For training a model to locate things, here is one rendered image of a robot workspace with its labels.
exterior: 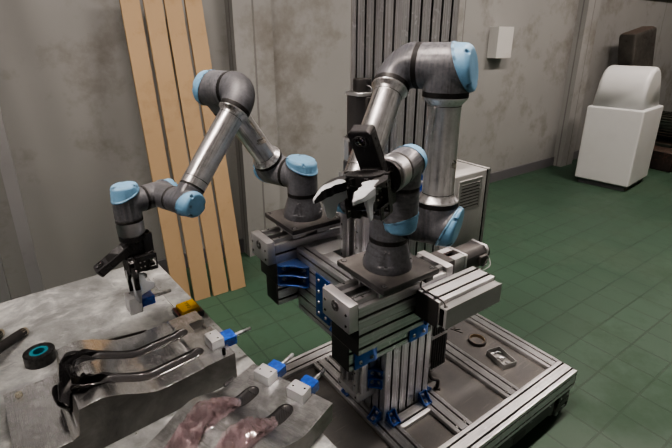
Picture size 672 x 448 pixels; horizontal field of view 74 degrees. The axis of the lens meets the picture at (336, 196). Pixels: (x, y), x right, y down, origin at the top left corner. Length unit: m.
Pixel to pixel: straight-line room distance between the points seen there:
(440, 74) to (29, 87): 2.59
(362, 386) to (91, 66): 2.46
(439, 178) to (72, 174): 2.60
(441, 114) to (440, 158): 0.11
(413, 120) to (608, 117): 4.74
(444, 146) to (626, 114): 4.94
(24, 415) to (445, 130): 1.21
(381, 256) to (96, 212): 2.45
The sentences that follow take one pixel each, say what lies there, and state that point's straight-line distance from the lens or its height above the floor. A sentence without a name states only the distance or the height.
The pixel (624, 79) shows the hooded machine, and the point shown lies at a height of 1.26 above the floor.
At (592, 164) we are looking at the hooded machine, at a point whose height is 0.26.
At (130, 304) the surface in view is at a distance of 1.50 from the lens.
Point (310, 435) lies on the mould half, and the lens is 1.16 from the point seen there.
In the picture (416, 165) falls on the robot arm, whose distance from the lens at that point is 0.94.
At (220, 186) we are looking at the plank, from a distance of 3.15.
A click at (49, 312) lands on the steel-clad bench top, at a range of 1.87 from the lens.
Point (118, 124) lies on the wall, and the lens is 3.31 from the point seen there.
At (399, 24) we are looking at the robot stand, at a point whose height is 1.73.
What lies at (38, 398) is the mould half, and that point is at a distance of 1.40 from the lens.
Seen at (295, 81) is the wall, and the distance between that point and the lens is 3.75.
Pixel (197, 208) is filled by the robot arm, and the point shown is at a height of 1.24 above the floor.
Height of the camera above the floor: 1.69
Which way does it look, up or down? 19 degrees down
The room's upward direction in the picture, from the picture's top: straight up
